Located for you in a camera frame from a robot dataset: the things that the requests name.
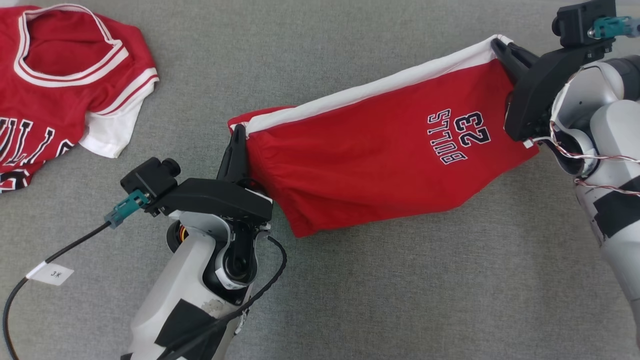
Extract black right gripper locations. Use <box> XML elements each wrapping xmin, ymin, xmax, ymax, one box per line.
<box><xmin>491</xmin><ymin>38</ymin><xmax>615</xmax><ymax>143</ymax></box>

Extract red Bulls 23 shorts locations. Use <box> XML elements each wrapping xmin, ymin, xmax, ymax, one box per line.
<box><xmin>228</xmin><ymin>34</ymin><xmax>541</xmax><ymax>239</ymax></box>

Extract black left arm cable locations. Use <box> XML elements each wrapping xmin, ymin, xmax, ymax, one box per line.
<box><xmin>162</xmin><ymin>235</ymin><xmax>289</xmax><ymax>360</ymax></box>

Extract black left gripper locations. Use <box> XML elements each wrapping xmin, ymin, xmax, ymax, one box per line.
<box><xmin>149</xmin><ymin>124</ymin><xmax>274</xmax><ymax>225</ymax></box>

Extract red Bulls jersey white sleeves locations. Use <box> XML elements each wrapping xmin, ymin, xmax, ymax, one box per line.
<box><xmin>0</xmin><ymin>3</ymin><xmax>160</xmax><ymax>194</ymax></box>

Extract white paper cable tag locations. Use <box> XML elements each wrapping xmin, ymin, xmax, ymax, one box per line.
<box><xmin>25</xmin><ymin>262</ymin><xmax>75</xmax><ymax>287</ymax></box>

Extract black left camera cable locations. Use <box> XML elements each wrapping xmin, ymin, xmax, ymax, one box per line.
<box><xmin>2</xmin><ymin>222</ymin><xmax>112</xmax><ymax>360</ymax></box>

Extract red white twisted wires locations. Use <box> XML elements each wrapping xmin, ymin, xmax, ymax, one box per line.
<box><xmin>549</xmin><ymin>119</ymin><xmax>640</xmax><ymax>197</ymax></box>

